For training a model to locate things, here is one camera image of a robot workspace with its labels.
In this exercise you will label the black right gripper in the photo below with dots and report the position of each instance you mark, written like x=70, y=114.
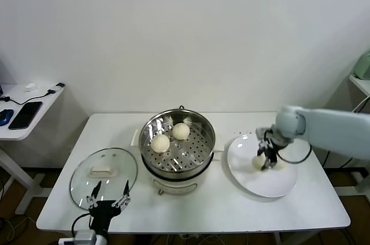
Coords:
x=270, y=149

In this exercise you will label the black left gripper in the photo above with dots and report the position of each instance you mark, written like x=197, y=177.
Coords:
x=104, y=209

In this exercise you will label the white steamed baozi bun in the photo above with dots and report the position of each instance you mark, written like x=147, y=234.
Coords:
x=282, y=167
x=256, y=164
x=160, y=144
x=181, y=131

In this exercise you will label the round glass pot lid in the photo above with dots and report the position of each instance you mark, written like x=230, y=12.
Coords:
x=104, y=167

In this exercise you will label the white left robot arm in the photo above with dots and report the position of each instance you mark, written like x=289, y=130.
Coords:
x=101, y=239

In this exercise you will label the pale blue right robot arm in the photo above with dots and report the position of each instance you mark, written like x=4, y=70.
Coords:
x=332, y=126

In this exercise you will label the stainless steel steamer basket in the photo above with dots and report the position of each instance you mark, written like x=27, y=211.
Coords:
x=190, y=152

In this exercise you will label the round white plate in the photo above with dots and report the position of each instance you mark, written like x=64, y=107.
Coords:
x=269, y=184

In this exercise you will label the white electric cooking pot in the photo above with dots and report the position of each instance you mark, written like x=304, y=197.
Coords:
x=173, y=184

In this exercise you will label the white side desk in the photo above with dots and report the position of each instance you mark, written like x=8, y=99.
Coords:
x=43, y=112

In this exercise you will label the black smartphone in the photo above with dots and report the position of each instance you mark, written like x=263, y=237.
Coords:
x=25, y=115

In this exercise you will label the white shelf desk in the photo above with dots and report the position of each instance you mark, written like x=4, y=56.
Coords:
x=361, y=84

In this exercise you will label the blue computer mouse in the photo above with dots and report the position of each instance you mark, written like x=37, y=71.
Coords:
x=5, y=117

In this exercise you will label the small white case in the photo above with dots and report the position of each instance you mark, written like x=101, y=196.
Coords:
x=31, y=86

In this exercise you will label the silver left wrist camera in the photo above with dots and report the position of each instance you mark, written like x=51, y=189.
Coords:
x=84, y=236

